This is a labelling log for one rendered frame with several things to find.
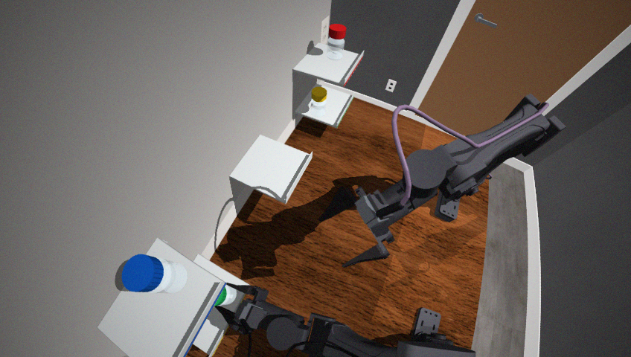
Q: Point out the white bottle with blue cap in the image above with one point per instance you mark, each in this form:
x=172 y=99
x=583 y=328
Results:
x=143 y=273

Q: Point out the clear bottle with green cap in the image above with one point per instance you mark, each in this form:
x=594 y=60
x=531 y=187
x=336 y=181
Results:
x=227 y=296

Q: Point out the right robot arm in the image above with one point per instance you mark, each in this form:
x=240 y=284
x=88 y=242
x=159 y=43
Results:
x=522 y=133

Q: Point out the white bottle with yellow cap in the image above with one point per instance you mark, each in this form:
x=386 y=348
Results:
x=318 y=102

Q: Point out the translucent bottle with red cap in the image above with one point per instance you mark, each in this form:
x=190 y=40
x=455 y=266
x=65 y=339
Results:
x=336 y=42

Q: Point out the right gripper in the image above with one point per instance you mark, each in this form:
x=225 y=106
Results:
x=380 y=232

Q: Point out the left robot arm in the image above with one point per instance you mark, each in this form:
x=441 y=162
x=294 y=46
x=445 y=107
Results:
x=289 y=331

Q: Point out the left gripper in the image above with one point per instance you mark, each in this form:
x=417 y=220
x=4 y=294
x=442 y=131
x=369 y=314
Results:
x=256 y=318

